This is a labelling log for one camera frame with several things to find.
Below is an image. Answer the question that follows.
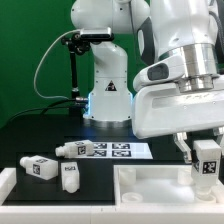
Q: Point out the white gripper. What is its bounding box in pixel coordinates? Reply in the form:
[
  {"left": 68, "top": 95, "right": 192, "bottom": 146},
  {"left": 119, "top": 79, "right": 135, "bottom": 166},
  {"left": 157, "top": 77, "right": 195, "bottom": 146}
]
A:
[{"left": 132, "top": 79, "right": 224, "bottom": 164}]

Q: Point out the white square tabletop part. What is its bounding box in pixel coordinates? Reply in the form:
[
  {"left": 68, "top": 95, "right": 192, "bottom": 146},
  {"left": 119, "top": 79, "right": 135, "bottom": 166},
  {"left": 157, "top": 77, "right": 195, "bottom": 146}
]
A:
[{"left": 114, "top": 165, "right": 224, "bottom": 205}]

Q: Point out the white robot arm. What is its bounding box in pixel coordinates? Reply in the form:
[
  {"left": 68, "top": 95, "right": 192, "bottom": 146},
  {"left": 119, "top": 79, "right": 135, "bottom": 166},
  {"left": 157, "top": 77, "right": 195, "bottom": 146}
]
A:
[{"left": 71, "top": 0, "right": 224, "bottom": 161}]

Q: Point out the printed marker tag sheet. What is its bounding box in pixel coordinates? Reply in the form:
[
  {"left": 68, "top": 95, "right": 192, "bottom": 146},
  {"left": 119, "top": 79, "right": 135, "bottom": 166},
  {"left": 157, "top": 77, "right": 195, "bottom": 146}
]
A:
[{"left": 89, "top": 141, "right": 154, "bottom": 160}]

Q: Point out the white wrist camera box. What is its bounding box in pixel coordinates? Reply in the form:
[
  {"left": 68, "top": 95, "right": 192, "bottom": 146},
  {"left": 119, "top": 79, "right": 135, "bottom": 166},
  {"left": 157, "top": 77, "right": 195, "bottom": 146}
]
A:
[{"left": 133, "top": 55, "right": 185, "bottom": 91}]

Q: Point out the silver camera on pole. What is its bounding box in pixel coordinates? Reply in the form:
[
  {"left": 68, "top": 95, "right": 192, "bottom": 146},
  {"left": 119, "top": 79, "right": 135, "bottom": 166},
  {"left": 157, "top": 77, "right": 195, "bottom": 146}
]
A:
[{"left": 80, "top": 28, "right": 112, "bottom": 41}]

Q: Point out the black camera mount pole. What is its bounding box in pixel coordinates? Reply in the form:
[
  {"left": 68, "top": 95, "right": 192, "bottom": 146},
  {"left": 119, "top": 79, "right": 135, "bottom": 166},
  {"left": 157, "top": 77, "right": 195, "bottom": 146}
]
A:
[{"left": 61, "top": 34, "right": 90, "bottom": 98}]

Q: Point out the black cable on table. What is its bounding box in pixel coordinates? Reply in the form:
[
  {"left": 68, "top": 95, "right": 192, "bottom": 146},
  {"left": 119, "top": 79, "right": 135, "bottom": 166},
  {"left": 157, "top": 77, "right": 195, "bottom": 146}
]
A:
[{"left": 7, "top": 98, "right": 88, "bottom": 124}]

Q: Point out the grey camera cable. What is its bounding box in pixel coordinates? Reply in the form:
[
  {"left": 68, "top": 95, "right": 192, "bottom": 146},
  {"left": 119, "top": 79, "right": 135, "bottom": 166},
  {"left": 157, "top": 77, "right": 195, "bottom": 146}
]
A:
[{"left": 33, "top": 29, "right": 83, "bottom": 101}]

